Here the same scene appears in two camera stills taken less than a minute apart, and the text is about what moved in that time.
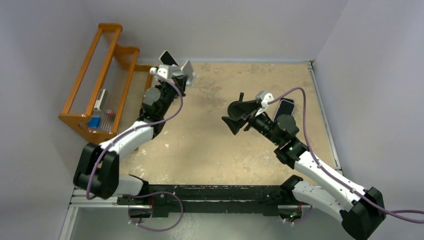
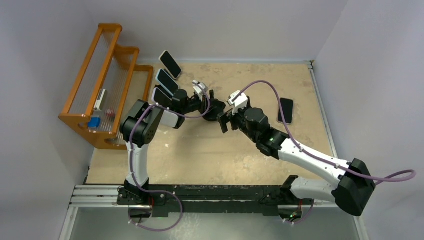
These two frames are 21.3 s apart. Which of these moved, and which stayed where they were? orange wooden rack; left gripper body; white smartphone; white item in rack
Moved: left gripper body
Stayed: orange wooden rack; white smartphone; white item in rack
